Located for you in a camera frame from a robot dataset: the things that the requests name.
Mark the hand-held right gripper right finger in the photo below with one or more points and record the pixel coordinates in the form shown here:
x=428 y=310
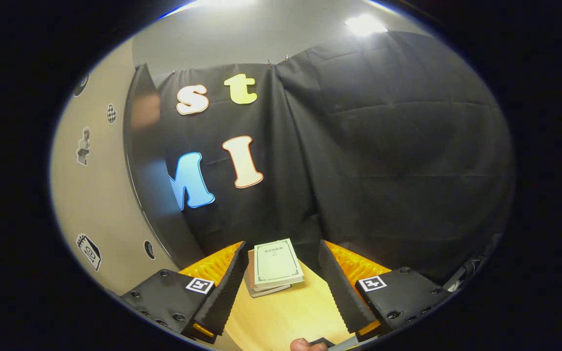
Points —
x=342 y=292

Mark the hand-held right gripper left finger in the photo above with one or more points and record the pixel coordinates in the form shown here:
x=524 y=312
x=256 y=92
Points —
x=222 y=297

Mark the beige cabinet door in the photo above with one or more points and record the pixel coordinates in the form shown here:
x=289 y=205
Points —
x=105 y=195

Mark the brown book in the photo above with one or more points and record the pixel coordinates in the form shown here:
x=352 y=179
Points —
x=250 y=278

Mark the pale green book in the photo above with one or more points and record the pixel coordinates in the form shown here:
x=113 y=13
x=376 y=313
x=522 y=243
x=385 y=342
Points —
x=277 y=263

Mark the black backdrop cloth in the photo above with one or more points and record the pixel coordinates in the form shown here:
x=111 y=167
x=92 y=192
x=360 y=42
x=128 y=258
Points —
x=383 y=146

